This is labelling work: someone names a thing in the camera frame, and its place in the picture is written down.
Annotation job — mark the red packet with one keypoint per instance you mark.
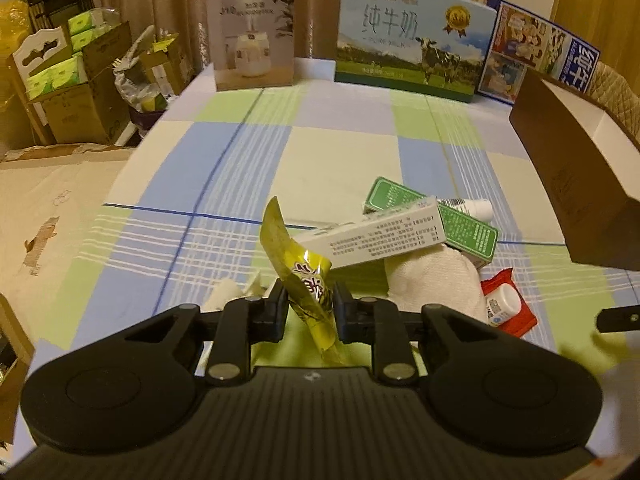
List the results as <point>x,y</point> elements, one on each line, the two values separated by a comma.
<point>524,317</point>

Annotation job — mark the green medicine box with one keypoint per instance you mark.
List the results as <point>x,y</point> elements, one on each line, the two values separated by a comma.
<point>470,235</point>

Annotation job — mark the beige curtain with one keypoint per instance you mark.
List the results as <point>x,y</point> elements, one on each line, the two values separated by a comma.
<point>150,0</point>

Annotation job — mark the crumpled white paper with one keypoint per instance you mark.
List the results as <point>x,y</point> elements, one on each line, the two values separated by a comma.
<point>227,295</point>

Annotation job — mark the small white bottle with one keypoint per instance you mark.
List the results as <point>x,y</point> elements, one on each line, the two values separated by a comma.
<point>502,302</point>

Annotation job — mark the stack of green tissue packs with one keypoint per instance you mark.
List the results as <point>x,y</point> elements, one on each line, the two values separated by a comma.
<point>55,70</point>

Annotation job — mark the flat cardboard sheet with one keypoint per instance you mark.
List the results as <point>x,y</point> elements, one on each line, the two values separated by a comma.
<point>60,195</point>

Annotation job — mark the brown cardboard storage box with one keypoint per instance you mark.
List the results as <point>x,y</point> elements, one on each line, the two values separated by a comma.
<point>560,160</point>

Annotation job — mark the white towel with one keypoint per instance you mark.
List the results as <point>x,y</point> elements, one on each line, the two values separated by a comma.
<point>430,280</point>

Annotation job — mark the small cardboard box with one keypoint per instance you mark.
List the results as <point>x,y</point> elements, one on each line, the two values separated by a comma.
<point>172,65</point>

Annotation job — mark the grey humidifier box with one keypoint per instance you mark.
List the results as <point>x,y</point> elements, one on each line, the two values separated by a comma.
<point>250,35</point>

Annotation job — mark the white tube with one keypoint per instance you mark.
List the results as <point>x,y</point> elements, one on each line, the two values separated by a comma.
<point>470,207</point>

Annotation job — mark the waste bin with trash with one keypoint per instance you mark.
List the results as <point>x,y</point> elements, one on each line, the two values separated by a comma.
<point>135,75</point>

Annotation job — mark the beige quilted chair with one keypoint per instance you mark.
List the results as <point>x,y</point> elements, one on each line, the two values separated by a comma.
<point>620,90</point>

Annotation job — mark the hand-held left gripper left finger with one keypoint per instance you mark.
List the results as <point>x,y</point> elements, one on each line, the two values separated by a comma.
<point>276,312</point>

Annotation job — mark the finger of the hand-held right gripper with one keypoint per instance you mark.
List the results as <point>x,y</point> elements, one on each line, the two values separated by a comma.
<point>620,319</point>

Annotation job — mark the open cardboard box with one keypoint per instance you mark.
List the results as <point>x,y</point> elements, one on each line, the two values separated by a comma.
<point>85,105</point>

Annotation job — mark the yellow green snack packet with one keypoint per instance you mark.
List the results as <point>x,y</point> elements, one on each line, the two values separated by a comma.
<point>302,285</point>

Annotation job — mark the cow print milk carton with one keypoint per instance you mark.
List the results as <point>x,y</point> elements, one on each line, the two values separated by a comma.
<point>400,35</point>

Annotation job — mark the long white medicine box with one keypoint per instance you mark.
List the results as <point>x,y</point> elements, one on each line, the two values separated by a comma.
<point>370,235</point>

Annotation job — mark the blue milk carton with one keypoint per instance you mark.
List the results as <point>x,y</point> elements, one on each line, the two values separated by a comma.
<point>525,45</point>

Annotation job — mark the yellow plastic bag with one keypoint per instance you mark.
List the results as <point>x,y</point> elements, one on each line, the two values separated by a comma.
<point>12,40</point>

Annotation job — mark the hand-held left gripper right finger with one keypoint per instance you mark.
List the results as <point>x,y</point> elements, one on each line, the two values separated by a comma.
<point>342,316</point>

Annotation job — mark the plaid cloth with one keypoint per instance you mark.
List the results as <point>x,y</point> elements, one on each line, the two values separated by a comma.
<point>325,160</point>

